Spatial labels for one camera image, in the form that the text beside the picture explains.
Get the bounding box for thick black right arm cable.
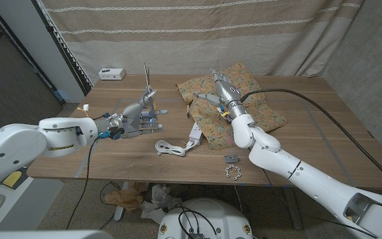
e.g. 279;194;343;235
239;88;382;193

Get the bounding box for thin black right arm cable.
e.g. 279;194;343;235
262;168;377;238

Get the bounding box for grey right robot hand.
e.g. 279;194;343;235
193;68;249;120

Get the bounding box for yellow black foot pedal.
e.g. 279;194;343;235
1;169;25;189

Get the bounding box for grey yellow scissors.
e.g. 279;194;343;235
143;63;159;116

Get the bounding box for beige striped curtain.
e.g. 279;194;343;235
40;0;366;86

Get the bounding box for floral patterned cloth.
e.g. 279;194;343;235
176;61;288;151

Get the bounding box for grey fabric curtain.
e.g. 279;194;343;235
296;0;382;160

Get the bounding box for white coiled power cord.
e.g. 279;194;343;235
154;139;192;157

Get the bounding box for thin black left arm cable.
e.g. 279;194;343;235
65;135;102;230

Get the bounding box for crumpled brown paper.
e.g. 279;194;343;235
103;181;149;212

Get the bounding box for black frame with zigzag trim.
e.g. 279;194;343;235
31;0;94;96

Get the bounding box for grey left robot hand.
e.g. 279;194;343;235
94;86;169;140

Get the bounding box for dark grey door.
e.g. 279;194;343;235
0;0;64;167

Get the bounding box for metal ring bracket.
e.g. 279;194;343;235
225;164;242;181

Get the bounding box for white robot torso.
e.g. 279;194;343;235
157;198;254;239

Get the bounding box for white table leg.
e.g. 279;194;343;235
113;181;129;222

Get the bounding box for white power strip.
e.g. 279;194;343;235
188;121;204;147

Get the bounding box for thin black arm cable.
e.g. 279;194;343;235
262;168;377;238
65;135;102;230

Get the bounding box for white outlet box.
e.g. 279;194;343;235
98;68;126;81

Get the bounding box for black looped torso cable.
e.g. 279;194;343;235
176;204;219;239

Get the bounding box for crumpled white paper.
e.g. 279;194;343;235
140;184;184;225

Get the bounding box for white floor platform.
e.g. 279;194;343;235
0;175;66;233

